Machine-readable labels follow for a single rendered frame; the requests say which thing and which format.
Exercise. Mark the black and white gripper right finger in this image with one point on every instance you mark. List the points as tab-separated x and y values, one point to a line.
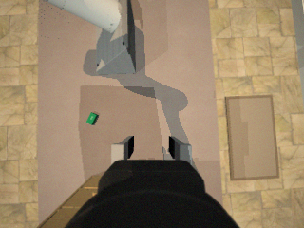
179	150

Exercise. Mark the wooden drawer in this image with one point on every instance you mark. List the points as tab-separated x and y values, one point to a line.
92	183
59	219
79	199

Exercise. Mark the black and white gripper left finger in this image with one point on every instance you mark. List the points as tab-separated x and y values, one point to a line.
122	150

